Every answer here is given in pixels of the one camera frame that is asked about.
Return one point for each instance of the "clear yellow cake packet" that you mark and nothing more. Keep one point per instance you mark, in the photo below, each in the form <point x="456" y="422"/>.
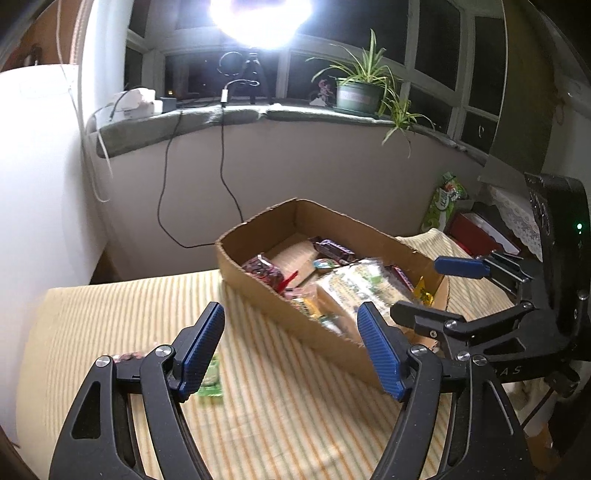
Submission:
<point x="309" y="307"/>

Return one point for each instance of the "yellow snack packet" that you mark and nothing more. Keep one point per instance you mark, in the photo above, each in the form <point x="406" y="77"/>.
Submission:
<point x="422" y="293"/>

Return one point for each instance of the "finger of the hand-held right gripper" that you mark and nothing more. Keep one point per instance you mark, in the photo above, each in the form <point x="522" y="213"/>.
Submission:
<point x="455" y="266"/>
<point x="425" y="316"/>

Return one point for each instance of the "clear wrapped bread packet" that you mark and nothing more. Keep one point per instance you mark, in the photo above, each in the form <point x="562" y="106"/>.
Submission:
<point x="360" y="286"/>

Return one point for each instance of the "small round jelly cup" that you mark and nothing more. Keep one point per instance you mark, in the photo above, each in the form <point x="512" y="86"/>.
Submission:
<point x="325" y="264"/>

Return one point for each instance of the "spider plant in green pot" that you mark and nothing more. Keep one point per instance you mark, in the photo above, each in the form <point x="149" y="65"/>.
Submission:
<point x="360" y="94"/>

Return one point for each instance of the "small pink flower plant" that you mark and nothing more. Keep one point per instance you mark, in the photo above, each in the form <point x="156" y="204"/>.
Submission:
<point x="323" y="92"/>

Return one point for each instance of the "brown chocolate bar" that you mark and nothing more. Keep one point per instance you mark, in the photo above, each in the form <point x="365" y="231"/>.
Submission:
<point x="401" y="277"/>
<point x="334" y="250"/>

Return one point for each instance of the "grey windowsill pad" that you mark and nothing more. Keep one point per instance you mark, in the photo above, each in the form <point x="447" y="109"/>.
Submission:
<point x="295" y="114"/>

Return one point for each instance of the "white power strip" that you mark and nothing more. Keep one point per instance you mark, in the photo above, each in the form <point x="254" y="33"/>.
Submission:
<point x="134" y="104"/>

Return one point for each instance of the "person's right hand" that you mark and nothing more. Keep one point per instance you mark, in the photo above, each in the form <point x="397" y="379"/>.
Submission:
<point x="526" y="399"/>

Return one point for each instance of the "black power adapter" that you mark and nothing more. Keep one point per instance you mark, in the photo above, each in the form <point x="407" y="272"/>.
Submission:
<point x="168" y="104"/>

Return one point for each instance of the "beige snack packet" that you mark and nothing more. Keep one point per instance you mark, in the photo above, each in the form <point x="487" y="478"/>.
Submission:
<point x="295" y="256"/>

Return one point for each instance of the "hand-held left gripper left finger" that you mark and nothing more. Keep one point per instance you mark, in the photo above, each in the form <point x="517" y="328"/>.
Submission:
<point x="201" y="346"/>

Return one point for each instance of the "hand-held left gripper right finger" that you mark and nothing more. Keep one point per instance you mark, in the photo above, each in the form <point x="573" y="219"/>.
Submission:
<point x="378" y="350"/>

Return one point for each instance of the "green candy packet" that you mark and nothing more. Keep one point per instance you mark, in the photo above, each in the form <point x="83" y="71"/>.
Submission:
<point x="212" y="383"/>

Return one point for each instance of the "cardboard box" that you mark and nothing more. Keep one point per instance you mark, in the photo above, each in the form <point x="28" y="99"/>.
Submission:
<point x="277" y="302"/>

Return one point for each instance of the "red box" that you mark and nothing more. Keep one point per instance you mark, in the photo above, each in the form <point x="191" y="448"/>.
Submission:
<point x="475" y="235"/>

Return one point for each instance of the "small green snack packet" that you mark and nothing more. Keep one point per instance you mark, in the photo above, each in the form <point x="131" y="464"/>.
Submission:
<point x="330" y="323"/>

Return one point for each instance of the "green snack bag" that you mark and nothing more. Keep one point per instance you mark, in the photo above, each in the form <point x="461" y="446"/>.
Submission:
<point x="443" y="203"/>

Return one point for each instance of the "striped tablecloth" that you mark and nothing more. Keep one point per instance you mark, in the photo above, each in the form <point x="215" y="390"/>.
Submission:
<point x="286" y="415"/>

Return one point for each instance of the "white cabinet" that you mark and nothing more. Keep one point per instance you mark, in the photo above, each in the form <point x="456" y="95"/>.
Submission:
<point x="41" y="184"/>

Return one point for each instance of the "white window frame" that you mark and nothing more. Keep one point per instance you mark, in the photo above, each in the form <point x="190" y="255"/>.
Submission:
<point x="154" y="69"/>

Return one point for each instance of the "red cake packet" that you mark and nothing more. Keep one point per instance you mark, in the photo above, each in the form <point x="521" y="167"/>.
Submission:
<point x="298" y="291"/>
<point x="263" y="272"/>

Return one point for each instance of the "white lace cloth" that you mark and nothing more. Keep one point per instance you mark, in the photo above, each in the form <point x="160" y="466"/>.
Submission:
<point x="517" y="217"/>

